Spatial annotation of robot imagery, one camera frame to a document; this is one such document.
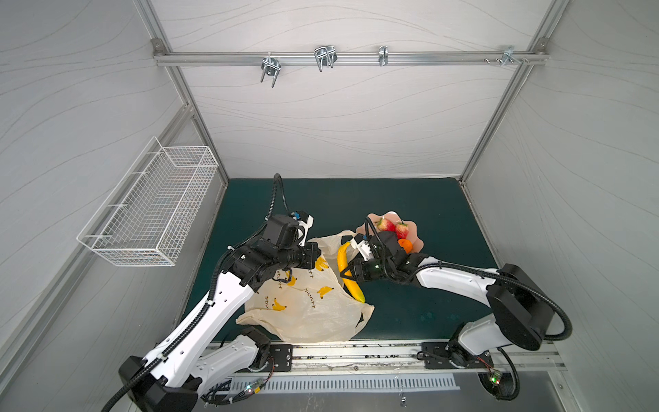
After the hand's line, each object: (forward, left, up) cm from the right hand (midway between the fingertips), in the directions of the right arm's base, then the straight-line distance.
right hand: (342, 274), depth 81 cm
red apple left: (+23, -16, -5) cm, 28 cm away
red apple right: (+20, -22, -4) cm, 30 cm away
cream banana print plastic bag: (-12, +8, +5) cm, 15 cm away
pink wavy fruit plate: (+19, -26, -6) cm, 33 cm away
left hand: (0, +7, +14) cm, 15 cm away
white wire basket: (+3, +53, +23) cm, 58 cm away
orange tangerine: (+15, -23, -5) cm, 28 cm away
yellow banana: (+4, 0, +3) cm, 5 cm away
